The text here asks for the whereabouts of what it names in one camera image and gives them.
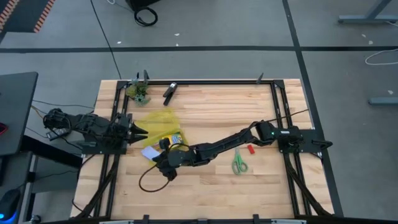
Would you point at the red eraser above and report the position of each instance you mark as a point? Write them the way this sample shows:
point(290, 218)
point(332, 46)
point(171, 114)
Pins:
point(251, 149)

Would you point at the black stapler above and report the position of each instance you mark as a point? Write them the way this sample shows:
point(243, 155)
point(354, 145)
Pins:
point(169, 93)

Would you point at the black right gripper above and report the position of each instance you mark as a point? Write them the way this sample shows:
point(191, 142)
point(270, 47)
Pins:
point(175, 158)

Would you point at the black desk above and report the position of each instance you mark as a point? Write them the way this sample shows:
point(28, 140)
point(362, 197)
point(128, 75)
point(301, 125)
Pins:
point(15, 109)

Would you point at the yellow translucent pencil pouch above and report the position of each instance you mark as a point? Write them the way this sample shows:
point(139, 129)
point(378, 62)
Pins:
point(158, 121)

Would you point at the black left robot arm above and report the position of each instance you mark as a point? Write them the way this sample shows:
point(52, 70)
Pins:
point(90, 124)

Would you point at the black power adapter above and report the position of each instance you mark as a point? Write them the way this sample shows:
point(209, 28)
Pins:
point(59, 134)

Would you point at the orange black striped mat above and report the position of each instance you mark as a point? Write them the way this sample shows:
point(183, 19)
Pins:
point(21, 15)

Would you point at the yellow green crayon box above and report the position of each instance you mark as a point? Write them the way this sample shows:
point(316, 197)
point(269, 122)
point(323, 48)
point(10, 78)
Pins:
point(175, 139)

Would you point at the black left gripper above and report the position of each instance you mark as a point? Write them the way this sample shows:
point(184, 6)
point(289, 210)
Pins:
point(123, 130)

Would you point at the black computer mouse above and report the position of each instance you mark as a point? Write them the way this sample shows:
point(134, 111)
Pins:
point(9, 202)

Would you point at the pale blue sticky note pad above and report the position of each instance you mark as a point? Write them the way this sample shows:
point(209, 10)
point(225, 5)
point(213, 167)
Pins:
point(149, 152)

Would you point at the grey table leg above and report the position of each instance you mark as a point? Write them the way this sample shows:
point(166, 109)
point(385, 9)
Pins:
point(367, 19)

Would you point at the small artificial plant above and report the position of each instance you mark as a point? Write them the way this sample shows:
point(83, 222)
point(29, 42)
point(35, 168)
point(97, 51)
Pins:
point(138, 93)

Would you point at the grey table foot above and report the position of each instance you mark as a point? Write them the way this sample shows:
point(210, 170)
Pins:
point(384, 100)

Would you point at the black aluminium rig frame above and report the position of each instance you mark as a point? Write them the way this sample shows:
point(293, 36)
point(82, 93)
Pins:
point(199, 82)

